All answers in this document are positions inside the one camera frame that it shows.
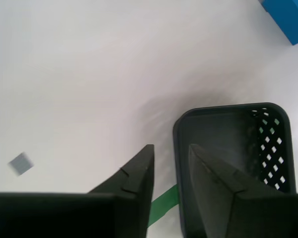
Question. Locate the grey square tape marker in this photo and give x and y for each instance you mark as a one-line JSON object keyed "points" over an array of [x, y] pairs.
{"points": [[21, 163]]}

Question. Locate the black perforated plastic basket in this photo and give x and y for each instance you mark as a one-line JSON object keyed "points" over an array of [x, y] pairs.
{"points": [[213, 126]]}

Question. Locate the green tape strip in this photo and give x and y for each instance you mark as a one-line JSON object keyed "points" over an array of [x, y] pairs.
{"points": [[164, 202]]}

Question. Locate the blue block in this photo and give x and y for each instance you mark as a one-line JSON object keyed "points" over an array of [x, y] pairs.
{"points": [[289, 17]]}

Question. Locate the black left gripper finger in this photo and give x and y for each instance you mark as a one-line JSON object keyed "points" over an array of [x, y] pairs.
{"points": [[250, 215], [77, 215]]}

